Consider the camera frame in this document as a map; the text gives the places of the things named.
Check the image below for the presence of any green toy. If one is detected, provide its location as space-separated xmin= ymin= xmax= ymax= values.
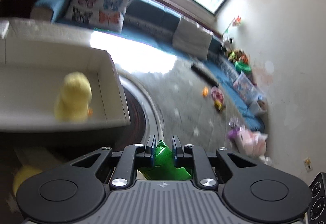
xmin=138 ymin=140 xmax=192 ymax=180

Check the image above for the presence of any yellow plush duck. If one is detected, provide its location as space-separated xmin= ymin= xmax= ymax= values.
xmin=54 ymin=72 xmax=92 ymax=122

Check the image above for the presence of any grey quilted floor mat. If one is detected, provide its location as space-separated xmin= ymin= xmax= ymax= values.
xmin=112 ymin=53 xmax=244 ymax=152

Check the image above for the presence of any yellow toy truck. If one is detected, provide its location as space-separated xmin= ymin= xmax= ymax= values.
xmin=214 ymin=100 xmax=225 ymax=112

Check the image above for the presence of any pink toy bag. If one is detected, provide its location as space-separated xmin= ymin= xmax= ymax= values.
xmin=228 ymin=117 xmax=268 ymax=158

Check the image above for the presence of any pink toy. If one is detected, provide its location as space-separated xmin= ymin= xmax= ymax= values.
xmin=211 ymin=86 xmax=224 ymax=104

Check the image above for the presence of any small orange toy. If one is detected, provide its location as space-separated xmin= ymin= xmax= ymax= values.
xmin=202 ymin=86 xmax=209 ymax=97

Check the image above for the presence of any black roll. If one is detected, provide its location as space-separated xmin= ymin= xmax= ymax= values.
xmin=191 ymin=64 xmax=219 ymax=88

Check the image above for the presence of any clear plastic toy bin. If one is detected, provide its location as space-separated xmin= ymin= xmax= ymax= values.
xmin=233 ymin=72 xmax=266 ymax=105

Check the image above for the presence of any large orange dinosaur toy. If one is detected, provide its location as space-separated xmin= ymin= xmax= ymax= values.
xmin=13 ymin=147 xmax=63 ymax=197

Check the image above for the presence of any green bowl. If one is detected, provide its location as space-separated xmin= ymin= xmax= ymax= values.
xmin=235 ymin=60 xmax=251 ymax=74

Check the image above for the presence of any stuffed animals pile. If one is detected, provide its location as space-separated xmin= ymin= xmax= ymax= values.
xmin=226 ymin=49 xmax=249 ymax=64

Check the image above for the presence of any grey folded blanket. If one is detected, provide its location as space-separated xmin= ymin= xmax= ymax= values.
xmin=172 ymin=16 xmax=213 ymax=60

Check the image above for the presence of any blue sofa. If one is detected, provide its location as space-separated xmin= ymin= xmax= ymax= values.
xmin=30 ymin=0 xmax=265 ymax=132

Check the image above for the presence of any white cardboard box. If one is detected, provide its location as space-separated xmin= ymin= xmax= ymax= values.
xmin=1 ymin=18 xmax=130 ymax=133

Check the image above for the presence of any butterfly print pillow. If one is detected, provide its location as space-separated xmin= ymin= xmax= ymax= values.
xmin=65 ymin=0 xmax=133 ymax=33

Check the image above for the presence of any wall socket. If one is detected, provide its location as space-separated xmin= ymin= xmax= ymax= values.
xmin=303 ymin=157 xmax=313 ymax=172

